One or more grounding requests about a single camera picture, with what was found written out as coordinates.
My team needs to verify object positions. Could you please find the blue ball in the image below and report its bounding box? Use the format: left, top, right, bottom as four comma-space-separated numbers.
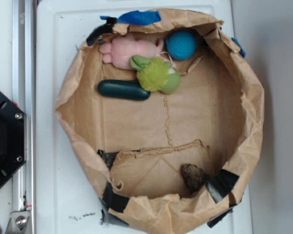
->
166, 30, 197, 61

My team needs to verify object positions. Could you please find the dark green oblong object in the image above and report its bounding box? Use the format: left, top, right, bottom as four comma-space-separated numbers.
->
97, 79, 151, 101

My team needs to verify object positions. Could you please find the green plush toy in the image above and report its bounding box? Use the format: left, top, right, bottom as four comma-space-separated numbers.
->
130, 55, 182, 95

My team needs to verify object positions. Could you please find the brown paper bag bin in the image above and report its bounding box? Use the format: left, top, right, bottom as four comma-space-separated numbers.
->
55, 9, 264, 234

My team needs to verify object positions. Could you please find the pink plush toy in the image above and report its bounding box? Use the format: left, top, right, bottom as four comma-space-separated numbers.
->
99, 33, 178, 74

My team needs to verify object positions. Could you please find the brown rock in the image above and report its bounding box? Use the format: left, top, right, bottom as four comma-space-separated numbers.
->
182, 164, 210, 194

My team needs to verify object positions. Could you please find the blue tape piece right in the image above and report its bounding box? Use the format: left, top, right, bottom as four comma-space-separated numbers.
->
231, 38, 246, 58

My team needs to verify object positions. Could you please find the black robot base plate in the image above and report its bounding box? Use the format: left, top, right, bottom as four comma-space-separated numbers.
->
0, 91, 25, 189

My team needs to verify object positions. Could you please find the aluminium frame rail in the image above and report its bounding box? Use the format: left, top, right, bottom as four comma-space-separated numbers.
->
11, 0, 36, 221

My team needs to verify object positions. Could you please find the metal corner bracket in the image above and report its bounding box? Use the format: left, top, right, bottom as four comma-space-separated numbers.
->
5, 211, 32, 234

